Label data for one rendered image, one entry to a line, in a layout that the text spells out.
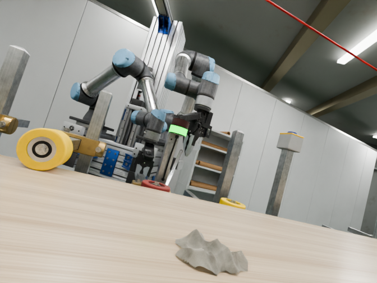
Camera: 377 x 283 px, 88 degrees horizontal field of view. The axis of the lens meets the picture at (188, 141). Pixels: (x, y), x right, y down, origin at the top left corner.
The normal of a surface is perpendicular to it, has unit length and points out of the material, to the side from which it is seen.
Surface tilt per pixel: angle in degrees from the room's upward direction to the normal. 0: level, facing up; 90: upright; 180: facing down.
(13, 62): 90
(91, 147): 90
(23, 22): 90
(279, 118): 90
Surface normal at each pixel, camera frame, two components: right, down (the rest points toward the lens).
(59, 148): 0.30, 0.02
